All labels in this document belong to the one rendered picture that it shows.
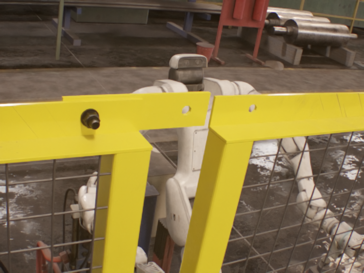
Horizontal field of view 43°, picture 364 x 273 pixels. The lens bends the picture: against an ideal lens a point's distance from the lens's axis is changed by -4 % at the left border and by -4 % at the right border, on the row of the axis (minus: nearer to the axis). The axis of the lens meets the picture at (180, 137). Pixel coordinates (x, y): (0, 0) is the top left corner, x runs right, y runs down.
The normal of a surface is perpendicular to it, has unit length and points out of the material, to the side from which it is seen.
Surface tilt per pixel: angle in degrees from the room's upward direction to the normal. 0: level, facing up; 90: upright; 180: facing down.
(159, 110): 90
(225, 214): 90
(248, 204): 0
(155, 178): 90
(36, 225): 0
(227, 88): 47
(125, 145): 0
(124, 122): 90
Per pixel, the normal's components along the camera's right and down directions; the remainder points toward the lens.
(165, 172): 0.16, -0.89
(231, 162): 0.46, 0.44
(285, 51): -0.87, 0.07
